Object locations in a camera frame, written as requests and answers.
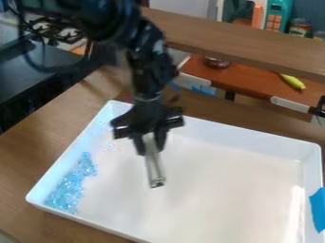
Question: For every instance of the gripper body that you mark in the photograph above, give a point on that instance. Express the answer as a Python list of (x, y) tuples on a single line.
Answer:
[(148, 118)]

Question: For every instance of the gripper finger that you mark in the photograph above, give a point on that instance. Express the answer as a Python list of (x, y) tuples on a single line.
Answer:
[(160, 139), (140, 145)]

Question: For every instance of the silver tool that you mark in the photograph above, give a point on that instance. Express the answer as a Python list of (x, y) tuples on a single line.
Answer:
[(155, 171)]

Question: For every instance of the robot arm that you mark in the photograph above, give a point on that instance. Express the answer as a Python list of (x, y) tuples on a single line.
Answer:
[(146, 57)]

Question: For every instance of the pile of blue bits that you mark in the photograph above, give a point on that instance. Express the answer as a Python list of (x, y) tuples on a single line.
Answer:
[(72, 186)]

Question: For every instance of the white tray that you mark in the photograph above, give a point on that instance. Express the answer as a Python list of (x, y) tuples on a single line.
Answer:
[(211, 196)]

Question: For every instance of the dark round bowl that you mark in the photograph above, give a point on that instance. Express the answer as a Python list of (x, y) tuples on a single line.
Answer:
[(216, 62)]

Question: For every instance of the reddish brown table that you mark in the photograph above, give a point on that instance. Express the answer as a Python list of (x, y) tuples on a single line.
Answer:
[(245, 79)]

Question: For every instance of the black table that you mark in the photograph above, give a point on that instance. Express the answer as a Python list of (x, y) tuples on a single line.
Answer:
[(38, 69)]

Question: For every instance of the wooden board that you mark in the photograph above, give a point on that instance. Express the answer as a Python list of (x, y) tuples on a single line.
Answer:
[(254, 44)]

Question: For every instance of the yellow toy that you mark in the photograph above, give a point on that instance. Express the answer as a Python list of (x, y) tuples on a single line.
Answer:
[(293, 81)]

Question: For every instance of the toy microwave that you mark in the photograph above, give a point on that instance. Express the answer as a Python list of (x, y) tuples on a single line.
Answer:
[(274, 15)]

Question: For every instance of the blue tape piece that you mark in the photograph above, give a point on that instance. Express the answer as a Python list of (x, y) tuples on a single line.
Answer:
[(318, 209)]

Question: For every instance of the can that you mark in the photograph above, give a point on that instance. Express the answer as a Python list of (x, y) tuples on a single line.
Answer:
[(300, 28)]

